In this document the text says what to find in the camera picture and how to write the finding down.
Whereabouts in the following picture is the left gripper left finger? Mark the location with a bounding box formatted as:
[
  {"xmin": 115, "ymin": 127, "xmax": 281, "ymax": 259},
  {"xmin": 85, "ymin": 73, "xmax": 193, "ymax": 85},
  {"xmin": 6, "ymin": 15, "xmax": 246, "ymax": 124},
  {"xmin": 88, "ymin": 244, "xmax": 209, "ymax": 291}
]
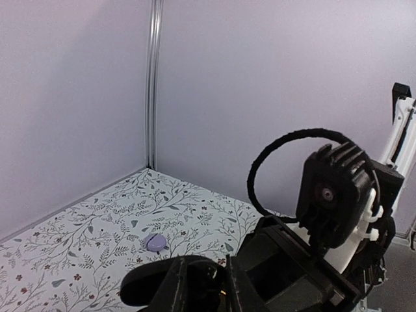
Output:
[{"xmin": 139, "ymin": 256, "xmax": 189, "ymax": 311}]

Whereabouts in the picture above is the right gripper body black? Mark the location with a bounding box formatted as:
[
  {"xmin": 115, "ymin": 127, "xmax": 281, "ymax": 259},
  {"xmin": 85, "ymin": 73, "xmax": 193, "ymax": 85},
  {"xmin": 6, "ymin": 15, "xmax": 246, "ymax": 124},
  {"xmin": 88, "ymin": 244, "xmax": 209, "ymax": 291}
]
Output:
[{"xmin": 337, "ymin": 159, "xmax": 405, "ymax": 311}]

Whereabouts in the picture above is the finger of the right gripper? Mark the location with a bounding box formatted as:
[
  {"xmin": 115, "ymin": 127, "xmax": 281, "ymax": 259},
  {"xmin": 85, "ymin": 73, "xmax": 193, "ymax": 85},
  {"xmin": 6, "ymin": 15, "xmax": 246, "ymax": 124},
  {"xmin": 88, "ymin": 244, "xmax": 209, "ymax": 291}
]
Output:
[{"xmin": 239, "ymin": 216, "xmax": 356, "ymax": 311}]

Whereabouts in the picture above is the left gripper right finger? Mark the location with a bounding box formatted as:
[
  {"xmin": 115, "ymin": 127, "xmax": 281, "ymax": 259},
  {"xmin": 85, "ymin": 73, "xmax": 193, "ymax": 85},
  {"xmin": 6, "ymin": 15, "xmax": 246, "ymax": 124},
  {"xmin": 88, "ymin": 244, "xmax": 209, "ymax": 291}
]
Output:
[{"xmin": 225, "ymin": 255, "xmax": 268, "ymax": 312}]

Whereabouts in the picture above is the black earbud charging case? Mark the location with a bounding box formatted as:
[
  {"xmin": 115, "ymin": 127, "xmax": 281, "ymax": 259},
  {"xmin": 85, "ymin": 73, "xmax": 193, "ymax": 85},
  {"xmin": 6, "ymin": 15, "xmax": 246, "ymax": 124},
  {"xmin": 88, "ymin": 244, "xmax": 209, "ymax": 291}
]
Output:
[{"xmin": 120, "ymin": 255, "xmax": 226, "ymax": 311}]

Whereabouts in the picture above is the purple earbud charging case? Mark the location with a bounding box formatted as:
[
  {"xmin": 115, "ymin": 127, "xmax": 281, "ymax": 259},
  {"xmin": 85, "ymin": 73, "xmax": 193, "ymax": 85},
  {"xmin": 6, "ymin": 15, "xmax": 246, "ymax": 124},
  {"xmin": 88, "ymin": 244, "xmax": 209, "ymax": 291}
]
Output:
[{"xmin": 144, "ymin": 233, "xmax": 167, "ymax": 253}]

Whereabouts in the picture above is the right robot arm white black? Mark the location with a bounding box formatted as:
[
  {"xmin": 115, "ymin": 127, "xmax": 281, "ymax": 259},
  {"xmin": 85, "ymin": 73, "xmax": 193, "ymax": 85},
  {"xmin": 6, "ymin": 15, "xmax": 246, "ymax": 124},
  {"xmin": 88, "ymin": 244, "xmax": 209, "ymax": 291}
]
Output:
[{"xmin": 224, "ymin": 83, "xmax": 415, "ymax": 311}]

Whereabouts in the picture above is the floral table mat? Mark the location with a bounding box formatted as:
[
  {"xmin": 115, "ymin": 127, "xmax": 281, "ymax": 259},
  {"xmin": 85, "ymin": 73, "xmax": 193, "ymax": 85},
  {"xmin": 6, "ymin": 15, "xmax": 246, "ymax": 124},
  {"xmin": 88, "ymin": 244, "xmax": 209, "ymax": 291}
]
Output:
[{"xmin": 1, "ymin": 169, "xmax": 260, "ymax": 311}]

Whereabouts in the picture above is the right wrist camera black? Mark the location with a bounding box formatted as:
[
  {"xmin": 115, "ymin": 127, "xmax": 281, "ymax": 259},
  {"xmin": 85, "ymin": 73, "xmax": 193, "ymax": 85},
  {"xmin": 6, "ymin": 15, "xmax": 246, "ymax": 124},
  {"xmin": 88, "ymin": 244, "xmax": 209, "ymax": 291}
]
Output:
[{"xmin": 291, "ymin": 144, "xmax": 383, "ymax": 274}]

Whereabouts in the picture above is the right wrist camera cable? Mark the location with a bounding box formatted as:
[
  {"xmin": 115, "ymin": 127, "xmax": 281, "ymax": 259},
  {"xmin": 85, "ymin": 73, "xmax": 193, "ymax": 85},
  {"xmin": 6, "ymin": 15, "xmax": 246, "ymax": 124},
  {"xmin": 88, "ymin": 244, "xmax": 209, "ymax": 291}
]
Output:
[{"xmin": 246, "ymin": 128, "xmax": 352, "ymax": 218}]

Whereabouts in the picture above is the right aluminium corner post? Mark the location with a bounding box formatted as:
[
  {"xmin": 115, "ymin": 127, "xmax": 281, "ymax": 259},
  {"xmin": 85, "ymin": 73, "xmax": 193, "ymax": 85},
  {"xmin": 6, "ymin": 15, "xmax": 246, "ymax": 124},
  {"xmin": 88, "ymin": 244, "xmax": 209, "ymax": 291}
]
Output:
[{"xmin": 145, "ymin": 0, "xmax": 164, "ymax": 170}]

